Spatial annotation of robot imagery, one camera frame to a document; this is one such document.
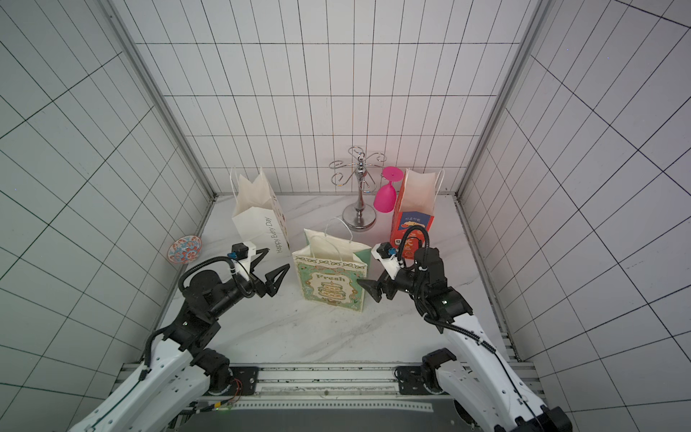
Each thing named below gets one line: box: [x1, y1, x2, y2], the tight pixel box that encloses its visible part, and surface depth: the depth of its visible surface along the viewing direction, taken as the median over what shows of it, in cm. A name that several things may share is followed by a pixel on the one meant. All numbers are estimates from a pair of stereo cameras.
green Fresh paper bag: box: [291, 217, 372, 313], surface depth 76 cm
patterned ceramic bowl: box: [167, 235, 203, 264], surface depth 101 cm
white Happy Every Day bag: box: [229, 166, 292, 257], surface depth 87 cm
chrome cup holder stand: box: [329, 145, 388, 233], surface depth 100 cm
